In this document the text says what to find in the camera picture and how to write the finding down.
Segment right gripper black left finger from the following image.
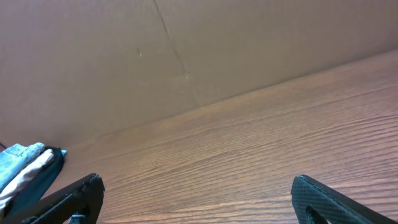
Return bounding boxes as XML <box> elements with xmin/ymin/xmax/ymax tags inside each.
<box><xmin>1</xmin><ymin>173</ymin><xmax>105</xmax><ymax>224</ymax></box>

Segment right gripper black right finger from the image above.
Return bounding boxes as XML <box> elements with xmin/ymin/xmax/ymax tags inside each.
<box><xmin>290</xmin><ymin>175</ymin><xmax>397</xmax><ymax>224</ymax></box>

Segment light blue denim shorts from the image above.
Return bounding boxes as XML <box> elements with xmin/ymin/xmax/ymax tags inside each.
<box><xmin>1</xmin><ymin>142</ymin><xmax>45</xmax><ymax>190</ymax></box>

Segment black t-shirt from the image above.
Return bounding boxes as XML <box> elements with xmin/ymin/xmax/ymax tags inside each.
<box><xmin>4</xmin><ymin>147</ymin><xmax>64</xmax><ymax>217</ymax></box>

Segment beige khaki shorts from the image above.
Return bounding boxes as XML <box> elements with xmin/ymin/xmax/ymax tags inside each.
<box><xmin>1</xmin><ymin>149</ymin><xmax>54</xmax><ymax>219</ymax></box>

